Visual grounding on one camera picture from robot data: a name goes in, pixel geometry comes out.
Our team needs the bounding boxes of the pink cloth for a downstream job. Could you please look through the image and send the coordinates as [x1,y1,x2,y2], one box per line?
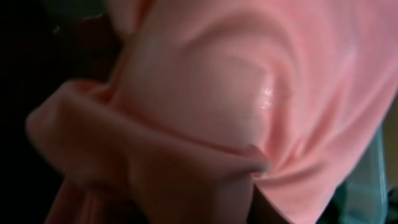
[26,0,397,223]

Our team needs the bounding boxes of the clear plastic storage bin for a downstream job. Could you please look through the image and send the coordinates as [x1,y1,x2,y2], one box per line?
[340,128,388,224]

